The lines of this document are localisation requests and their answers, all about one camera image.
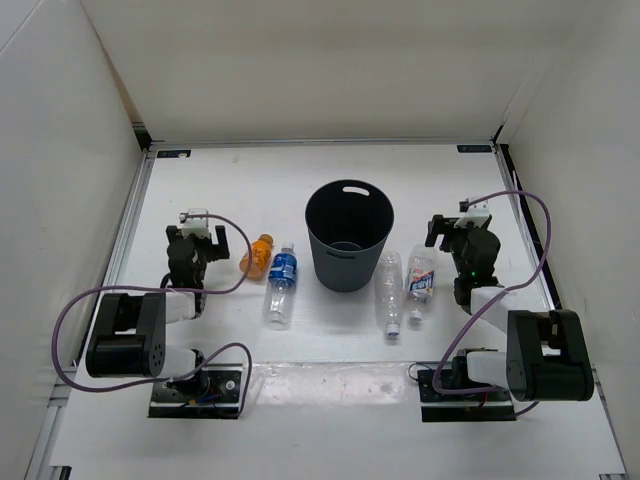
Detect orange plastic bottle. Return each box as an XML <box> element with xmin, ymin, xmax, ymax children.
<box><xmin>239</xmin><ymin>233</ymin><xmax>274</xmax><ymax>280</ymax></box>

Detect white label clear bottle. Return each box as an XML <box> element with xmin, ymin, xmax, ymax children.
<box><xmin>405</xmin><ymin>244</ymin><xmax>436</xmax><ymax>328</ymax></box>

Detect blue label plastic bottle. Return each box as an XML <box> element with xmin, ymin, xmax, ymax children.
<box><xmin>263</xmin><ymin>242</ymin><xmax>298</xmax><ymax>330</ymax></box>

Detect clear unlabelled plastic bottle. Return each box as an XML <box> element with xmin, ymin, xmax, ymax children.
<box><xmin>374</xmin><ymin>251</ymin><xmax>403</xmax><ymax>342</ymax></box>

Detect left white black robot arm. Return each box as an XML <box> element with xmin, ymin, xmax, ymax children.
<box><xmin>85</xmin><ymin>225</ymin><xmax>230</xmax><ymax>400</ymax></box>

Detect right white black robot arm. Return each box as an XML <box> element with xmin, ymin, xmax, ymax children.
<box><xmin>425</xmin><ymin>214</ymin><xmax>595</xmax><ymax>401</ymax></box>

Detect dark grey plastic bin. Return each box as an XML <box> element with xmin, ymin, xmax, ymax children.
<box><xmin>305</xmin><ymin>179</ymin><xmax>394</xmax><ymax>293</ymax></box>

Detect left blue corner label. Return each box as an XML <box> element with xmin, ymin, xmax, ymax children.
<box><xmin>156</xmin><ymin>149</ymin><xmax>191</xmax><ymax>159</ymax></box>

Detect blue corner label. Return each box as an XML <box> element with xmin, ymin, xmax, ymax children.
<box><xmin>456</xmin><ymin>144</ymin><xmax>493</xmax><ymax>154</ymax></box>
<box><xmin>156</xmin><ymin>149</ymin><xmax>191</xmax><ymax>159</ymax></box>

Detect right blue corner label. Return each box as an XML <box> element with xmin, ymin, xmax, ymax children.
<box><xmin>456</xmin><ymin>144</ymin><xmax>493</xmax><ymax>154</ymax></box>

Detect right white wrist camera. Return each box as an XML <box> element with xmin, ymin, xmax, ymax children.
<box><xmin>455</xmin><ymin>197</ymin><xmax>491</xmax><ymax>228</ymax></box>

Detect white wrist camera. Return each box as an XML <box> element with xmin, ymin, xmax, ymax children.
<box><xmin>455</xmin><ymin>197</ymin><xmax>491</xmax><ymax>228</ymax></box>
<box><xmin>179</xmin><ymin>208</ymin><xmax>211</xmax><ymax>239</ymax></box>

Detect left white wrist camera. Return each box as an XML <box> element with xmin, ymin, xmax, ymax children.
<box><xmin>179</xmin><ymin>208</ymin><xmax>211</xmax><ymax>239</ymax></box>

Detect right aluminium frame rail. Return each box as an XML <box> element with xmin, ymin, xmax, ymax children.
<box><xmin>492</xmin><ymin>141</ymin><xmax>622</xmax><ymax>456</ymax></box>

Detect aluminium frame rail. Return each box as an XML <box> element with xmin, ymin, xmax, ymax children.
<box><xmin>24</xmin><ymin>121</ymin><xmax>152</xmax><ymax>479</ymax></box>
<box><xmin>492</xmin><ymin>141</ymin><xmax>622</xmax><ymax>456</ymax></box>

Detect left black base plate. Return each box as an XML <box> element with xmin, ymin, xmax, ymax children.
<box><xmin>147</xmin><ymin>364</ymin><xmax>245</xmax><ymax>420</ymax></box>

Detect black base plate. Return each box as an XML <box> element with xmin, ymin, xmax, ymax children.
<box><xmin>147</xmin><ymin>364</ymin><xmax>245</xmax><ymax>420</ymax></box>
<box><xmin>407</xmin><ymin>362</ymin><xmax>516</xmax><ymax>423</ymax></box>

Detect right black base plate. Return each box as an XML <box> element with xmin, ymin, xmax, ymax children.
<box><xmin>407</xmin><ymin>362</ymin><xmax>516</xmax><ymax>423</ymax></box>

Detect left aluminium frame rail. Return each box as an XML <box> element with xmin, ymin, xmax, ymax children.
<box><xmin>24</xmin><ymin>121</ymin><xmax>152</xmax><ymax>479</ymax></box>

